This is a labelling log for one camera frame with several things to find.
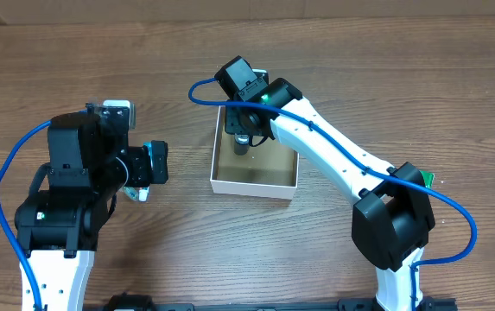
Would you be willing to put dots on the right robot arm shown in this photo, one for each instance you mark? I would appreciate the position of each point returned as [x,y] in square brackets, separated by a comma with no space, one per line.
[391,211]

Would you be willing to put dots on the toothpaste tube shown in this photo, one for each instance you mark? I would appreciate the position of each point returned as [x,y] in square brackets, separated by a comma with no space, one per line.
[147,169]

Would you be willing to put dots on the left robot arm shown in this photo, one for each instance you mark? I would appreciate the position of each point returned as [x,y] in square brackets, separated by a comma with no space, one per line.
[73,195]

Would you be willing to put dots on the green toothbrush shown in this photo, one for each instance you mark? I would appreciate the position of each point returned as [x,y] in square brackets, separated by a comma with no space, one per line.
[131,192]

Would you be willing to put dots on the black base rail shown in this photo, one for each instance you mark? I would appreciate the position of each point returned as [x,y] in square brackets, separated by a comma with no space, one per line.
[145,303]

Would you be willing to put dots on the green soap bar pack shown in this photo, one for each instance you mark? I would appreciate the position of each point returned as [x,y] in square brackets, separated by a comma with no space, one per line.
[428,178]

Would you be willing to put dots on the pump soap bottle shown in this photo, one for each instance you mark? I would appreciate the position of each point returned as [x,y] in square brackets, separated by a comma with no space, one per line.
[241,144]

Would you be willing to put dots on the white cardboard box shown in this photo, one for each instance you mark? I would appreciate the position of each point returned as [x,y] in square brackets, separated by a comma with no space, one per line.
[269,170]

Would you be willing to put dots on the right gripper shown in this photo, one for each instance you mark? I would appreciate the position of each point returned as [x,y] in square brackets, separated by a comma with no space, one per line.
[242,130]

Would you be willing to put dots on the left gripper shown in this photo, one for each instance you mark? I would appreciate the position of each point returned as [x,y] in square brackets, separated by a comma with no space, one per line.
[157,161]

